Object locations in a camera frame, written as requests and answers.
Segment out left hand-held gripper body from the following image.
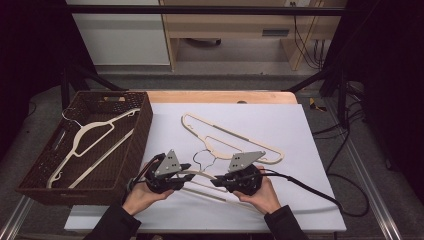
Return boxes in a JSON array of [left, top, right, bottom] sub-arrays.
[[144, 149, 194, 195]]

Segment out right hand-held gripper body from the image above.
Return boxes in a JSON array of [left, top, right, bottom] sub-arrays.
[[218, 150, 267, 196]]

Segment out beige wooden hanger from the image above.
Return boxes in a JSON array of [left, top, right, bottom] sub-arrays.
[[180, 112, 286, 173], [46, 107, 141, 190], [181, 169, 264, 214]]

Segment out brown woven basket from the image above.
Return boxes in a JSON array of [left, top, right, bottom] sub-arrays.
[[15, 90, 154, 207]]

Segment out person's left hand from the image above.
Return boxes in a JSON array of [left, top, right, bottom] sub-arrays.
[[121, 162, 176, 217]]

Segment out person's right hand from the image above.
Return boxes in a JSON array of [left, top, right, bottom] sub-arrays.
[[232, 165, 283, 216]]

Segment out white table mat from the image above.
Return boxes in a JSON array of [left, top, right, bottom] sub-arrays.
[[64, 102, 348, 233]]

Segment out yellow and black tool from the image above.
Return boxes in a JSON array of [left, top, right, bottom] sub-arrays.
[[308, 97, 328, 113]]

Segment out black metal stand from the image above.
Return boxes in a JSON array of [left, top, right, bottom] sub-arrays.
[[283, 66, 351, 129], [59, 63, 129, 113]]

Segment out white cabinet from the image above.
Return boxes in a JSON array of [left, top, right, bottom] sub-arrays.
[[66, 0, 171, 67]]

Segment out light wooden desk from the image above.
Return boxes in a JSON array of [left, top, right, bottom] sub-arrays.
[[159, 0, 348, 72]]

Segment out black curtain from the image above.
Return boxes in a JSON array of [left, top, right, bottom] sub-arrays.
[[0, 0, 98, 164], [321, 0, 424, 194]]

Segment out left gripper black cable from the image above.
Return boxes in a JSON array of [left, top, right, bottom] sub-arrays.
[[125, 153, 166, 194]]

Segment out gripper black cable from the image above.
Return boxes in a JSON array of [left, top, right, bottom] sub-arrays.
[[125, 153, 166, 194], [258, 168, 370, 218]]

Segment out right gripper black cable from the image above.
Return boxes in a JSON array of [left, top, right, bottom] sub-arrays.
[[258, 168, 370, 218]]

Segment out black floor cables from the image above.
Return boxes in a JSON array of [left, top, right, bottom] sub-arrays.
[[311, 81, 366, 174]]

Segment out black hanging cables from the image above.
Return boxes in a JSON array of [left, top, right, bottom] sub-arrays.
[[290, 1, 326, 71]]

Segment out aluminium rail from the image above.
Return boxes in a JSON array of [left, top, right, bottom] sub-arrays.
[[324, 99, 404, 240], [0, 195, 34, 240]]

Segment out black horizontal frame bar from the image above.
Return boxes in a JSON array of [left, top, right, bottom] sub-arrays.
[[66, 4, 346, 17]]

